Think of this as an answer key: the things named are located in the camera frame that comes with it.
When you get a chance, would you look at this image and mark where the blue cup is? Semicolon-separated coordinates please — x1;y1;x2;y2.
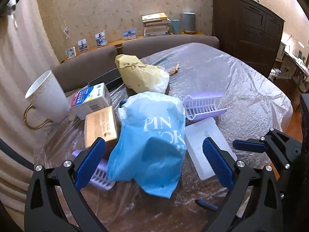
171;19;181;35

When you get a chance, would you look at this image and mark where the cluttered desk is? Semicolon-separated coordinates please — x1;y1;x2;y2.
270;35;309;92

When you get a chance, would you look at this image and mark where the black remote control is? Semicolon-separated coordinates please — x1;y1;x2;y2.
88;69;123;90

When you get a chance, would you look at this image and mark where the grey cylindrical speaker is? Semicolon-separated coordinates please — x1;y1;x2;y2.
182;12;196;34

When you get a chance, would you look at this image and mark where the white mug with gold handle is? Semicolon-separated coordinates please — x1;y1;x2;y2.
24;70;70;130

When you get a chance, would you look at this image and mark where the blue plastic bag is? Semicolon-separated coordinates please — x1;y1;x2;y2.
107;92;187;198

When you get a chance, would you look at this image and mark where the stack of books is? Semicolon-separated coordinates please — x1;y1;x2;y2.
141;13;171;37

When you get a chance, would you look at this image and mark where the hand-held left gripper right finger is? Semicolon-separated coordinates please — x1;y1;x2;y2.
202;136;285;232

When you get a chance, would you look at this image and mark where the clear plastic table cover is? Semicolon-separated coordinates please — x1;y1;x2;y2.
34;42;294;232

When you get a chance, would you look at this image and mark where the white flat plastic box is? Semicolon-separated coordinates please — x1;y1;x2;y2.
185;117;238;180

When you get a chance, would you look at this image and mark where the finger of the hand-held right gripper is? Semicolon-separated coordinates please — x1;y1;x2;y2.
232;128;303;174
195;199;219;212

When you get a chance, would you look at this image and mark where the tan cardboard box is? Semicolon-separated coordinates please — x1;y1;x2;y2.
84;106;118;149

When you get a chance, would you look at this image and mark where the beige curtain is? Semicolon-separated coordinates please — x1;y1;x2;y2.
0;0;61;199

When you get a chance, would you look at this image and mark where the blue and white medicine box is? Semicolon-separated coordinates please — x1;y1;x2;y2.
70;83;112;121

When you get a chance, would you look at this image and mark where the yellow cloth bag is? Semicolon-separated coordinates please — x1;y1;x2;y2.
115;54;171;94

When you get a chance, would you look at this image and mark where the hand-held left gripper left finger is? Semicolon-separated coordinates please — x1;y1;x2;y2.
24;137;109;232

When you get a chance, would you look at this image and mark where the brown chair back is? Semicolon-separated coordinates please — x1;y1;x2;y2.
122;34;220;58
52;45;118;97

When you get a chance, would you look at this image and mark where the dark wooden cabinet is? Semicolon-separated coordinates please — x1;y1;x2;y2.
212;0;286;78

